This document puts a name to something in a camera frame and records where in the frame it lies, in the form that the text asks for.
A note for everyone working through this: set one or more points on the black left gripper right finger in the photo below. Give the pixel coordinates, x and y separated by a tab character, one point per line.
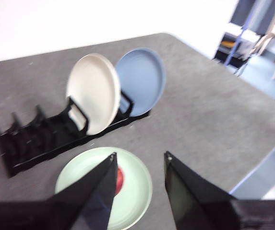
199	203

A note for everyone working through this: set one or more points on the black plate rack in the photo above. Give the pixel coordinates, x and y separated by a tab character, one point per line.
31	143

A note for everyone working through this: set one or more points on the red apple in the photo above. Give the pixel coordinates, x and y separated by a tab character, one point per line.
120	180

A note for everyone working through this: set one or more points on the cream white plate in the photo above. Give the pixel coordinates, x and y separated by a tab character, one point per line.
94	93

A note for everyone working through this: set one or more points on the pale green plate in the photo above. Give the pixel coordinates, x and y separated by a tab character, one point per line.
135	191

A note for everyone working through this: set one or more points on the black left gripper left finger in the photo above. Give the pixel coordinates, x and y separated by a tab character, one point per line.
79	206

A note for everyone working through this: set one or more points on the blue metal shelf frame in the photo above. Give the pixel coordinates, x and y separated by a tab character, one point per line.
234	45

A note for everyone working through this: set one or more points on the blue plate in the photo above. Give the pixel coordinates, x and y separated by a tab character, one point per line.
142	79

